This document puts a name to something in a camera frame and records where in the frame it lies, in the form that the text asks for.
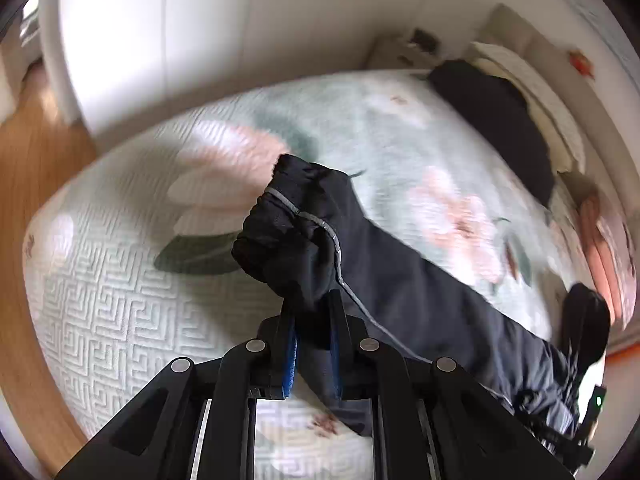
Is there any red wall ornament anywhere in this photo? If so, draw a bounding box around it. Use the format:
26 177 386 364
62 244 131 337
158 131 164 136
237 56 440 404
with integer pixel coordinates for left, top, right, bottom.
569 50 595 77

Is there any white wardrobe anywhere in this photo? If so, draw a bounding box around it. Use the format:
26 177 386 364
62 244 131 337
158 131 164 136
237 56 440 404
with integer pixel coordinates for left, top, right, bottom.
37 0 451 147

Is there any dark cloth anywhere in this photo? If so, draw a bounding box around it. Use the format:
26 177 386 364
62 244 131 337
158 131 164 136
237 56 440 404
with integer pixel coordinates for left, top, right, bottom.
429 59 557 207

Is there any pink folded blanket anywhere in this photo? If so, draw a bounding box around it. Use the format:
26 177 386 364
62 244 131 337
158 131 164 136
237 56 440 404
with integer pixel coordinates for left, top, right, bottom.
580 185 637 331

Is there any floral quilted bed cover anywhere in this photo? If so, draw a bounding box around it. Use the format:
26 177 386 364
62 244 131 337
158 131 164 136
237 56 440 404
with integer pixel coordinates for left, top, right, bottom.
22 67 636 480

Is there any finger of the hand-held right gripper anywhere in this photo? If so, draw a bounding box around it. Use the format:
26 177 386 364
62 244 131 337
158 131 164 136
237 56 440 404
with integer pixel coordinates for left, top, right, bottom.
517 390 596 468

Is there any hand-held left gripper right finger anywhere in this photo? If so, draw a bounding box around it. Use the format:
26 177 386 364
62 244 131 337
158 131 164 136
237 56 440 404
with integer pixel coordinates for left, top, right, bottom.
325 290 576 480

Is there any beige headboard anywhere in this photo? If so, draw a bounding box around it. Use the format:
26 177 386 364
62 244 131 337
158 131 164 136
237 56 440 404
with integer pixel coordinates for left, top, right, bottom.
480 2 632 241

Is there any black jacket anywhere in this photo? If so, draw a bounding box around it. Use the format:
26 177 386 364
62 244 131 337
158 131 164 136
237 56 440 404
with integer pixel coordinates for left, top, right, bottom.
231 154 583 436

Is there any white pillow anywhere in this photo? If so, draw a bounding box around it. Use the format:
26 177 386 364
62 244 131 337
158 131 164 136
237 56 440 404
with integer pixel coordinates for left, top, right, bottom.
467 40 587 173

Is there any beige nightstand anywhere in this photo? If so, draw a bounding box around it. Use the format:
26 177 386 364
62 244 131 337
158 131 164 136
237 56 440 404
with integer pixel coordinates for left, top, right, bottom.
365 29 442 72

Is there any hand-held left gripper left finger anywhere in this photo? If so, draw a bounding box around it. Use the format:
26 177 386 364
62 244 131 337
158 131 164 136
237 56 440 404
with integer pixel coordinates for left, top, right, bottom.
55 300 301 480

